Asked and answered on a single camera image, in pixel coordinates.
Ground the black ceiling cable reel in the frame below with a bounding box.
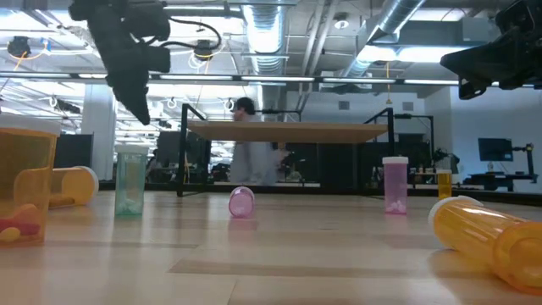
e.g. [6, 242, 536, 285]
[193, 39, 217, 60]
[7, 36, 31, 58]

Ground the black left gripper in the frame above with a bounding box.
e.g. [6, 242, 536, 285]
[69, 0, 172, 126]

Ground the wooden shelf with black legs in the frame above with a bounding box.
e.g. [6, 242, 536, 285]
[176, 103, 397, 202]

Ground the dark background desk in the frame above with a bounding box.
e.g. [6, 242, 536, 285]
[463, 171, 539, 191]

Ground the small orange pill bottle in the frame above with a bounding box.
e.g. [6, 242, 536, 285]
[436, 169, 453, 201]

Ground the medium orange pill bottle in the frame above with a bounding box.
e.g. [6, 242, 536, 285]
[427, 195, 542, 297]
[0, 114, 63, 247]

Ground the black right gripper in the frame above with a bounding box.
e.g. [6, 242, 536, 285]
[440, 0, 542, 101]

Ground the large orange pill bottle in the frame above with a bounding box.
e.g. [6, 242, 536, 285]
[48, 165, 100, 209]

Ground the green pill bottle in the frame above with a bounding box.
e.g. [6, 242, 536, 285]
[113, 145, 150, 217]

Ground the long overhead light bar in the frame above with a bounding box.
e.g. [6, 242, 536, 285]
[0, 71, 542, 88]

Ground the dark background monitor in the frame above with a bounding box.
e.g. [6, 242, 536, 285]
[478, 137, 514, 163]

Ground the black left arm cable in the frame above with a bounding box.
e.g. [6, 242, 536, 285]
[160, 15, 224, 53]

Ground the pink pill bottle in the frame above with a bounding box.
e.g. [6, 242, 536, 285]
[382, 156, 410, 215]
[228, 186, 256, 219]

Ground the person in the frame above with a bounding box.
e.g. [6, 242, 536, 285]
[230, 97, 289, 186]

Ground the black partition panel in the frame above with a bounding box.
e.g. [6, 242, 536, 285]
[53, 133, 95, 169]

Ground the silver ribbed ventilation duct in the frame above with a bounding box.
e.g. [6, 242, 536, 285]
[338, 0, 427, 80]
[241, 0, 290, 77]

